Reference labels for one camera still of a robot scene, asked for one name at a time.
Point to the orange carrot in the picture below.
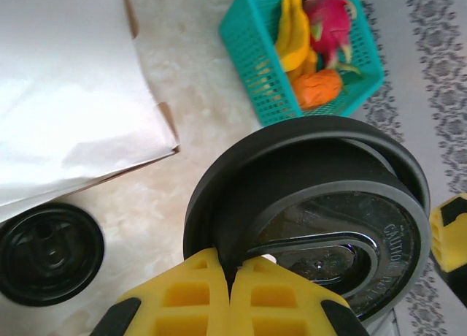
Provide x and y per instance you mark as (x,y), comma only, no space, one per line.
(317,89)

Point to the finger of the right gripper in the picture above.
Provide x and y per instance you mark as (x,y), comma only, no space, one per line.
(448,241)

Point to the black coffee cup lid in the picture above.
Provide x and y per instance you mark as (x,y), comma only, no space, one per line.
(328,204)

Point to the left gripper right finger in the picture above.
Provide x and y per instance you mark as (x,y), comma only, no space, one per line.
(299,296)

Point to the teal plastic basket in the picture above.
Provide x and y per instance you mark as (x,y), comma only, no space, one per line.
(255,58)

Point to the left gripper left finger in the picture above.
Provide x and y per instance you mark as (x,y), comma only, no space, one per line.
(164,277)

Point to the pink dragon fruit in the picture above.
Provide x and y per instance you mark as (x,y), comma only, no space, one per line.
(328,25)

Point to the yellow banana bunch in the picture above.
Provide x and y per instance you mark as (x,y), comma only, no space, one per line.
(295,36)

